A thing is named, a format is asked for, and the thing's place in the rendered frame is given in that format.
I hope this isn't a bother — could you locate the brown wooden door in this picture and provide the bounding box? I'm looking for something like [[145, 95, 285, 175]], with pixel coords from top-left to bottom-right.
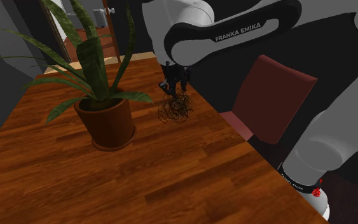
[[38, 0, 122, 66]]

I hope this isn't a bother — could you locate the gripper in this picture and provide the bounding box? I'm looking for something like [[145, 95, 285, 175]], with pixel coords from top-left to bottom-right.
[[158, 60, 193, 95]]

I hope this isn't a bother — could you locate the dark tangled wire ball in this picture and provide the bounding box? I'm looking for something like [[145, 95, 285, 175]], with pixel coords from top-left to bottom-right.
[[157, 91, 195, 123]]

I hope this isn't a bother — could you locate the dark red chair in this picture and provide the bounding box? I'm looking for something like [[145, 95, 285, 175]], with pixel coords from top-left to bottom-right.
[[219, 54, 319, 145]]

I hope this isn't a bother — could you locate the brown wooden table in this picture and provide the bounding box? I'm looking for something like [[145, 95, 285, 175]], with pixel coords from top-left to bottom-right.
[[0, 57, 329, 224]]

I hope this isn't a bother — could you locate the green plant in brown pot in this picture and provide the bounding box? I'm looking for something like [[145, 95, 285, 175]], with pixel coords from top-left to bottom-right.
[[0, 0, 154, 153]]

